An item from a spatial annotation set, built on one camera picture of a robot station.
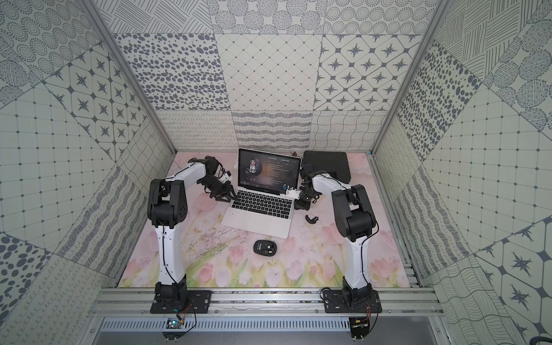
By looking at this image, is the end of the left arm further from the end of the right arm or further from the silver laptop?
the end of the right arm

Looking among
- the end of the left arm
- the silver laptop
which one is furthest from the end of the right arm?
the end of the left arm

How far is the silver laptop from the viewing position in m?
0.94
